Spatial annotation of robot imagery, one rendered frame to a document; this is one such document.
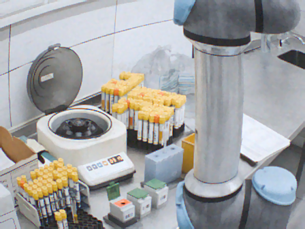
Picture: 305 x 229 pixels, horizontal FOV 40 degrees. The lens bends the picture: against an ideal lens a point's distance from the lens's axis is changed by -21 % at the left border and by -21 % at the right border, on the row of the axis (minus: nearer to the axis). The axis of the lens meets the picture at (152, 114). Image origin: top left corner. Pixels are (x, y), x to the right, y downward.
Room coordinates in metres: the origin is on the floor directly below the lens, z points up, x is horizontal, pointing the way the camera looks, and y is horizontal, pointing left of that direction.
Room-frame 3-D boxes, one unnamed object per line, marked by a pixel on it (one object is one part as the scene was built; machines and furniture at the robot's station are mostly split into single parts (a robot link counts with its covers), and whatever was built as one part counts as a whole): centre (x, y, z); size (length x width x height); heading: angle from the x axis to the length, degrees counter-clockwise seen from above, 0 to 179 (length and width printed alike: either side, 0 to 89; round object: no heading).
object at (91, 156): (1.26, 0.19, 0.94); 0.30 x 0.24 x 0.12; 42
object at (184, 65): (1.88, -0.13, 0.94); 0.20 x 0.17 x 0.14; 115
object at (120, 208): (0.94, 0.06, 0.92); 0.05 x 0.04 x 0.06; 48
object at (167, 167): (1.17, -0.04, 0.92); 0.10 x 0.07 x 0.10; 136
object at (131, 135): (1.41, 0.03, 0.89); 0.17 x 0.09 x 0.02; 68
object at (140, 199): (1.01, 0.02, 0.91); 0.05 x 0.04 x 0.07; 51
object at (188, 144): (1.25, -0.17, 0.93); 0.13 x 0.13 x 0.10; 50
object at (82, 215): (0.88, 0.19, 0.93); 0.17 x 0.09 x 0.11; 141
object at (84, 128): (1.27, 0.21, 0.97); 0.15 x 0.15 x 0.07
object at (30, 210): (0.97, 0.25, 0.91); 0.20 x 0.10 x 0.07; 141
